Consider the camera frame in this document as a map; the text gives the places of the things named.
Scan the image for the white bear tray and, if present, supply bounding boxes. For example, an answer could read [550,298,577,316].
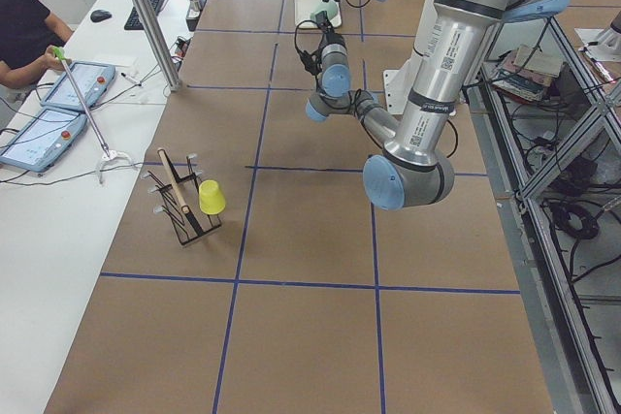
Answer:
[294,0,342,29]

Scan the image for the white camera pole base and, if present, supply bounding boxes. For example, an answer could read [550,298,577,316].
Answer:
[381,52,460,117]

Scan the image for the silver metal cylinder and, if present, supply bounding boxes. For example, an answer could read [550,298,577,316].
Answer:
[189,0,202,15]

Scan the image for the pale green cup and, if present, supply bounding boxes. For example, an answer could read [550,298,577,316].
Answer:
[310,0,339,21]

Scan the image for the yellow cup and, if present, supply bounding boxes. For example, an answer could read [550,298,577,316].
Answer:
[199,179,226,215]

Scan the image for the black keyboard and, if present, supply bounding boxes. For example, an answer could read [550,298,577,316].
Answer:
[123,0,171,31]

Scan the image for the black computer mouse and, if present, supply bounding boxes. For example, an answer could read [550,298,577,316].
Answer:
[90,9,112,23]

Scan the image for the black wire cup rack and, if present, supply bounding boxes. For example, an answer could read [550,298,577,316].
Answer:
[141,147,222,247]

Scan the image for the black camera cable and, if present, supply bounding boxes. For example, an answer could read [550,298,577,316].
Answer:
[293,19,326,79]

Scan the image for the seated person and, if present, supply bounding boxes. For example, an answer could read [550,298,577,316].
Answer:
[1,0,73,89]

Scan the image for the lower teach pendant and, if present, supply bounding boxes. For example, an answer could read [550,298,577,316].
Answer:
[1,108,87,173]

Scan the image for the aluminium frame post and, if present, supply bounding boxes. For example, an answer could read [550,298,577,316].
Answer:
[132,0,180,92]

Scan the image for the stack of magazines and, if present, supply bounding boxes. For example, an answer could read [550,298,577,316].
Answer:
[491,45,564,102]

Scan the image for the upper teach pendant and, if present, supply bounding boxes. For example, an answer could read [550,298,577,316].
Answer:
[41,61,116,111]

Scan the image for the teach pendant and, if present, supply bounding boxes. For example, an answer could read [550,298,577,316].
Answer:
[41,61,116,111]
[1,108,87,173]

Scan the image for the black marker pen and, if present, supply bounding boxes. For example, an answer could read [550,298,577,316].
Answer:
[121,72,140,85]

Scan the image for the pink rod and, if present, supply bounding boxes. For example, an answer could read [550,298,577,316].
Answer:
[51,46,112,159]

